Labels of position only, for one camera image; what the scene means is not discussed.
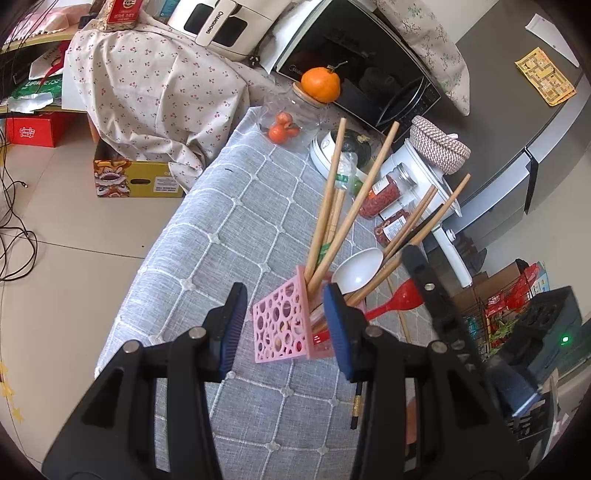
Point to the orange fruit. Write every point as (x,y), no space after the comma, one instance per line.
(322,84)

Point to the red tea tin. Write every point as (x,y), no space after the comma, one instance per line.
(122,11)

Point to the white plastic spoon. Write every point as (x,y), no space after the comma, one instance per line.
(358,270)

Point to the printed cardboard box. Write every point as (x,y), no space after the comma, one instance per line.
(117,177)

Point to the red plastic spoon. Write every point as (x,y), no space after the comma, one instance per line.
(406,297)

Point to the small persimmon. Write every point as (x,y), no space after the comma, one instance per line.
(278,134)

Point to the pale bamboo chopstick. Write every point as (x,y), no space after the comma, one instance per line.
(323,216)

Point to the white electric cooking pot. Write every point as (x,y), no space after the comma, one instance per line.
(425,176)

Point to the dark green squash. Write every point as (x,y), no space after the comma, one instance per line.
(355,142)

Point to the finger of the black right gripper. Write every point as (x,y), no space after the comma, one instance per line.
(448,323)

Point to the long curved bamboo chopstick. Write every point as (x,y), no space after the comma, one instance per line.
(343,231)

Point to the floral cloth on microwave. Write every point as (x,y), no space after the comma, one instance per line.
(427,37)

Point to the grey refrigerator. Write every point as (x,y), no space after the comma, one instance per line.
(522,149)

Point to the yellow paper note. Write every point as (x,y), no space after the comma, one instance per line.
(552,85)

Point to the red cardboard box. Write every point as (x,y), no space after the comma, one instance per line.
(41,130)

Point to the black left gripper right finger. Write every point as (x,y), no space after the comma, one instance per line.
(425,416)

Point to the floral cloth cover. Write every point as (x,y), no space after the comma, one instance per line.
(155,95)

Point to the pink plastic utensil basket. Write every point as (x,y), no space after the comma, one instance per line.
(282,325)

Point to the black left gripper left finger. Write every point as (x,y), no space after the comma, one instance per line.
(145,416)

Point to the black chopstick gold tip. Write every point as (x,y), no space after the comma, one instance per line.
(357,406)

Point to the short red labelled jar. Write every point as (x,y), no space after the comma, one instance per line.
(389,228)

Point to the grey checkered tablecloth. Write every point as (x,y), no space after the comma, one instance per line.
(249,219)

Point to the white bowl with plate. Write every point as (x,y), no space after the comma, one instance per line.
(323,145)

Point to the tall red goji jar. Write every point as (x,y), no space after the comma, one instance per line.
(387,190)

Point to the clear glass jar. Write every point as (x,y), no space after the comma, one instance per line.
(299,113)

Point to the brown wooden chopstick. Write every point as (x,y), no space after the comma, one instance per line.
(410,224)

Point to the cream air fryer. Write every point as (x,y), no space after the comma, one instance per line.
(229,28)

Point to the woven rattan basket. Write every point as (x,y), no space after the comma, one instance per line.
(442,150)

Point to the black microwave oven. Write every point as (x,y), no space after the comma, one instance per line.
(382,80)

